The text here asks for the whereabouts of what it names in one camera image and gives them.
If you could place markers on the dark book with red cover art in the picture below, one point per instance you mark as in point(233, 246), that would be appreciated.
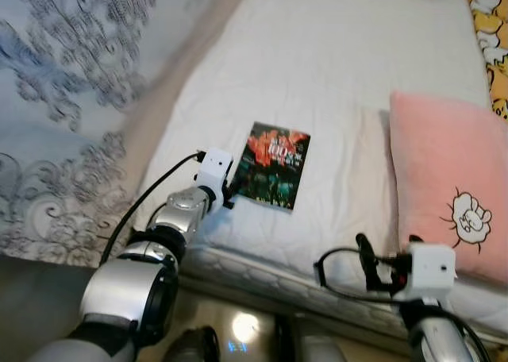
point(274, 167)

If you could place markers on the pink pillow with fist print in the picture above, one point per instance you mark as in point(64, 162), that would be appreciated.
point(444, 163)

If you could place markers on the yellow egg print blanket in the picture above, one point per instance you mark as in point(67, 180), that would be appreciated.
point(490, 36)

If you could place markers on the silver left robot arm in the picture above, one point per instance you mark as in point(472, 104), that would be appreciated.
point(131, 290)

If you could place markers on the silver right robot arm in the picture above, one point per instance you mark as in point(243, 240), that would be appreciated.
point(436, 338)

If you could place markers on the white quilted mattress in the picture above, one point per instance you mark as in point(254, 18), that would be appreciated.
point(317, 52)

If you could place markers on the grey floral patterned curtain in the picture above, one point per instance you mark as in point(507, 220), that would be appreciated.
point(63, 76)

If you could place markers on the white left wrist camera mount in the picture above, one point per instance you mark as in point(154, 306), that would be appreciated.
point(213, 170)

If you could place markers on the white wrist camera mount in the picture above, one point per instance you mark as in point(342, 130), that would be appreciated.
point(213, 170)
point(432, 271)

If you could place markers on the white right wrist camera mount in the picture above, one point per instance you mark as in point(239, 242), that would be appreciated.
point(432, 271)

